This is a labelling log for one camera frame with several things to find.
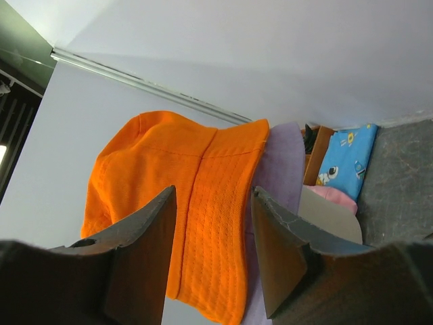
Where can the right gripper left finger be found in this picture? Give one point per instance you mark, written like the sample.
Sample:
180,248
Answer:
129,261

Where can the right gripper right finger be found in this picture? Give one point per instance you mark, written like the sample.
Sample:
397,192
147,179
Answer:
307,273

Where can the cream mannequin head stand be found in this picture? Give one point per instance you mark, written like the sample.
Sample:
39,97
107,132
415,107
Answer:
329,216

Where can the purple bucket hat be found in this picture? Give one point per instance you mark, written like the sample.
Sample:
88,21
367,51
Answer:
280,169

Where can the pink bucket hat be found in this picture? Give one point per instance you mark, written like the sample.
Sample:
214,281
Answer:
335,196

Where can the wooden compartment tray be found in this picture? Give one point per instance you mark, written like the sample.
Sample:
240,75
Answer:
314,160

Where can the orange bucket hat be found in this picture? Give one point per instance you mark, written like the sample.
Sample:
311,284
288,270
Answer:
153,151

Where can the blue printed cloth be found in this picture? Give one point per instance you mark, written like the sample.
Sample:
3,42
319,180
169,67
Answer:
346,160

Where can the green patterned rolled tie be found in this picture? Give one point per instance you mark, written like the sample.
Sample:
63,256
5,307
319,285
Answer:
309,138

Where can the left aluminium corner post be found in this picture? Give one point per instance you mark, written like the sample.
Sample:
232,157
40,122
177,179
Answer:
83,63

